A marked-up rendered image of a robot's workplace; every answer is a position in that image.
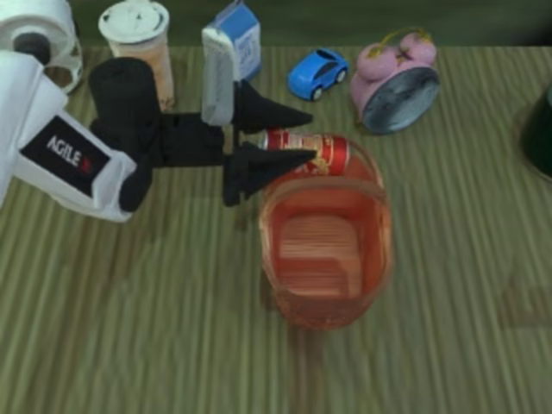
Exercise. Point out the red can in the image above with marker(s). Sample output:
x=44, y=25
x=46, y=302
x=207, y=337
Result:
x=319, y=152

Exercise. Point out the blue toy car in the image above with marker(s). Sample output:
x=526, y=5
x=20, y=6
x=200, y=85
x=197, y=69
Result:
x=318, y=73

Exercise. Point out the blue and white milk carton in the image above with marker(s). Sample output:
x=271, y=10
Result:
x=246, y=47

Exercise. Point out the cup with white lid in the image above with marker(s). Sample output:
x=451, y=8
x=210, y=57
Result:
x=142, y=47

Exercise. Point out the pink alarm clock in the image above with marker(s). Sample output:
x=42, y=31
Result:
x=394, y=84

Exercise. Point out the white toilet paper roll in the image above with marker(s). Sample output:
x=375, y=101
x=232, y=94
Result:
x=41, y=39

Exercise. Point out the dark green object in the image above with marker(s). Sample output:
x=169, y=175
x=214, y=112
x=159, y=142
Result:
x=539, y=133

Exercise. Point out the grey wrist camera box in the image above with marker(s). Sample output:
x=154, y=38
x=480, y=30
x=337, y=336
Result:
x=219, y=82

